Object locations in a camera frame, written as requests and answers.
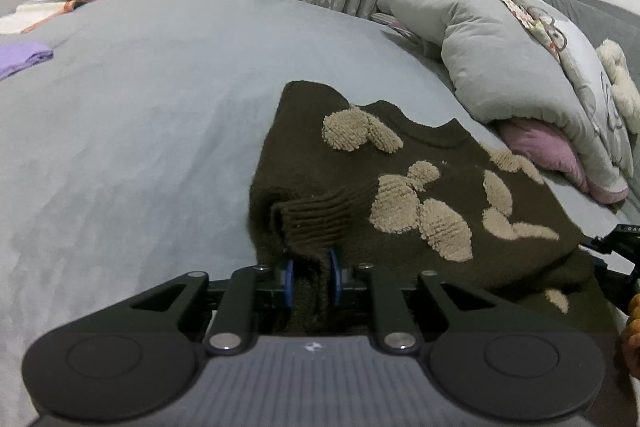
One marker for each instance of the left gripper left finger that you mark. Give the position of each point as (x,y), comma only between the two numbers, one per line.
(137,356)

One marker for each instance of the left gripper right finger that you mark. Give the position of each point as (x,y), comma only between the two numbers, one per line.
(481,358)

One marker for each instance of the open book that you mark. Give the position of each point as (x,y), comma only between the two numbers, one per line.
(32,13)

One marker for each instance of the brown sweater with beige patches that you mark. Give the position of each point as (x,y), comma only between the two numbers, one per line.
(341,184)

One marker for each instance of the grey headboard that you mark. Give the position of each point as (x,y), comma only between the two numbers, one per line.
(599,20)

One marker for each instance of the person's right hand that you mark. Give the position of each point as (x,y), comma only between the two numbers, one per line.
(630,338)

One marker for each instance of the printed grey pillow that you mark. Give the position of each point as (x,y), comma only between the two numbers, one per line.
(581,65)

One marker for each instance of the pink pillow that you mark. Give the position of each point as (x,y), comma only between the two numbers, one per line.
(545,146)

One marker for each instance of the grey bed sheet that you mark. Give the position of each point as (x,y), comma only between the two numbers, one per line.
(127,161)

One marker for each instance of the white plush toy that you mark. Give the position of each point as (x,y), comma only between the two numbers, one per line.
(624,90)

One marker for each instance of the purple garment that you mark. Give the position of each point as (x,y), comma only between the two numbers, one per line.
(15,57)

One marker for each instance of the grey folded duvet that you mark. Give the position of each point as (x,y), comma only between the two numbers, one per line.
(503,67)

